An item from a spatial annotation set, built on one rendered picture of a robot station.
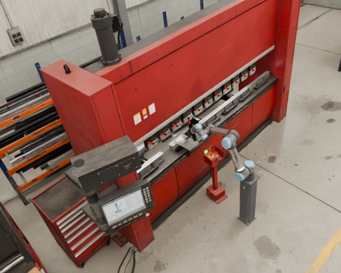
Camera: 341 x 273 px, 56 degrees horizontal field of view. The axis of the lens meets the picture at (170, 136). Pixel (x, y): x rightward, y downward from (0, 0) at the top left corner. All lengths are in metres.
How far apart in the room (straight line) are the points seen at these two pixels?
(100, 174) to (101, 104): 0.61
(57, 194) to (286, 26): 3.79
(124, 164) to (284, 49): 3.42
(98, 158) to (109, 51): 1.01
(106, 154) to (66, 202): 1.28
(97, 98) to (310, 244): 3.00
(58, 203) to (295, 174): 3.26
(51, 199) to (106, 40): 1.85
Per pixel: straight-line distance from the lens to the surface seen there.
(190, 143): 3.97
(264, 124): 5.81
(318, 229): 4.50
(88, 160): 2.59
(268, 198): 4.68
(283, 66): 5.37
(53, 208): 3.74
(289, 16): 5.05
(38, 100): 4.69
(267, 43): 5.08
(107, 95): 2.77
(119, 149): 2.58
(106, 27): 2.95
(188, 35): 3.57
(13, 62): 7.18
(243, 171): 3.59
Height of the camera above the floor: 3.58
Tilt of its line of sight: 39 degrees down
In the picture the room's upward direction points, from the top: 9 degrees counter-clockwise
